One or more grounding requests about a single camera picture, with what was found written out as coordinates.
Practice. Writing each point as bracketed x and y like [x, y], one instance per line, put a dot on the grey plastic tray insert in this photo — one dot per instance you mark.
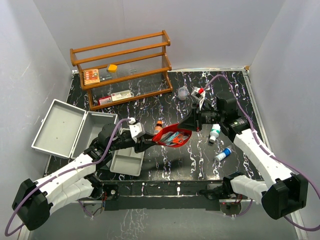
[127, 162]

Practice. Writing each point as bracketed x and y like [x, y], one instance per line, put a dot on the grey metal case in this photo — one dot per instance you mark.
[66, 130]

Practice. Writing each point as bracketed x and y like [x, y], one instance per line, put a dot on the white blue bandage roll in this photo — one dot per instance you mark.
[224, 154]

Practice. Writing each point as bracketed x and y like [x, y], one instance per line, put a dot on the white green medicine box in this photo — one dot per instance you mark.
[121, 95]

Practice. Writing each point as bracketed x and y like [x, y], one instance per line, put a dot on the red first aid pouch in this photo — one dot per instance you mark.
[170, 129]

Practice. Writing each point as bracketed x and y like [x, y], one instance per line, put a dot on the red white medicine box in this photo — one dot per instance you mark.
[104, 100]

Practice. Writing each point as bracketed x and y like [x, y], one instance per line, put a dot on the small white bottle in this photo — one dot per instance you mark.
[214, 133]

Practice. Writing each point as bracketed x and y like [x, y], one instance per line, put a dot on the wooden shelf rack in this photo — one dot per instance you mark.
[142, 67]

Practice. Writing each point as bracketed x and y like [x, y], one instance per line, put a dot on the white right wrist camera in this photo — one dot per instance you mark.
[199, 94]

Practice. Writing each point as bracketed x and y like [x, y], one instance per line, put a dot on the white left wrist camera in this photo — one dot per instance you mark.
[136, 130]

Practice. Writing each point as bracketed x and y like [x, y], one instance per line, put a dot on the orange patterned box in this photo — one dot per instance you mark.
[91, 76]

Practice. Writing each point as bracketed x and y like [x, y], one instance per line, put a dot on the orange small scissors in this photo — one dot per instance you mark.
[179, 139]

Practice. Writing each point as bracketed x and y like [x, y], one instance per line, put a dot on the yellow small box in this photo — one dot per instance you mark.
[112, 68]

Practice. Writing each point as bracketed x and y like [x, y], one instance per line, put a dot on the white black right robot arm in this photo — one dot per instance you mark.
[281, 192]

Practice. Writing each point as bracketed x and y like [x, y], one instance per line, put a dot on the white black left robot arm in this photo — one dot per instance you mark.
[36, 200]

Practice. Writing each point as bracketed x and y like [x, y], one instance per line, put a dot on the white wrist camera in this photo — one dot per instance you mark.
[136, 130]
[199, 94]

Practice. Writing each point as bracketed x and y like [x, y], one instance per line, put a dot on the brown medicine bottle orange cap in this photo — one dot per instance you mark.
[158, 127]

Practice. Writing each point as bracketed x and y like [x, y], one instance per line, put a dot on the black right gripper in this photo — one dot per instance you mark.
[193, 120]

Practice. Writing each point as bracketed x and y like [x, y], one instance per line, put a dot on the clear round plastic container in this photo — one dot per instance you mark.
[183, 93]

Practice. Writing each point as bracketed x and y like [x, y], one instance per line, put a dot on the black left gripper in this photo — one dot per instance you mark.
[143, 143]

